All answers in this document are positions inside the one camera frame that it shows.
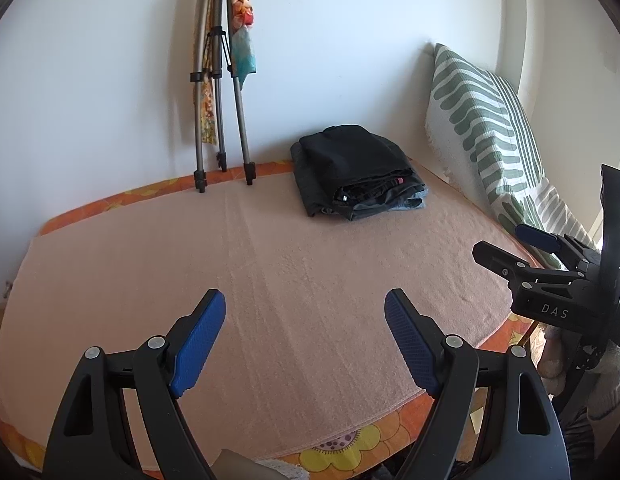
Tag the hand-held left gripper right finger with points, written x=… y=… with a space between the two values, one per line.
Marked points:
x=410 y=345

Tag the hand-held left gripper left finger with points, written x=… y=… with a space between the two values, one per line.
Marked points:
x=199 y=340

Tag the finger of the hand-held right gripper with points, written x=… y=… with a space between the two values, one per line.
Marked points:
x=505 y=262
x=537 y=237

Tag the black pants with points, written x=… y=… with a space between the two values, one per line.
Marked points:
x=350 y=152

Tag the dark grey folded pants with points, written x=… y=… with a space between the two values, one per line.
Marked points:
x=307 y=185

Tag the beige cloth bundle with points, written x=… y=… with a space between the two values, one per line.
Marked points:
x=550 y=357

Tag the light blue jeans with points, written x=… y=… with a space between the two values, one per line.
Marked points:
x=417 y=202

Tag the pink blanket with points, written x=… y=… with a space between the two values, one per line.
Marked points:
x=300 y=285

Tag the green striped white pillow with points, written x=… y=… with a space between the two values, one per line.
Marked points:
x=470 y=110

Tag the white knitted cloth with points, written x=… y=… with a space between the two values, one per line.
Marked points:
x=285 y=471

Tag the metal tripod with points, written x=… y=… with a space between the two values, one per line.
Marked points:
x=250 y=174

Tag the colourful patterned scarf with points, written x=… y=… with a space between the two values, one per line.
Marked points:
x=242 y=55

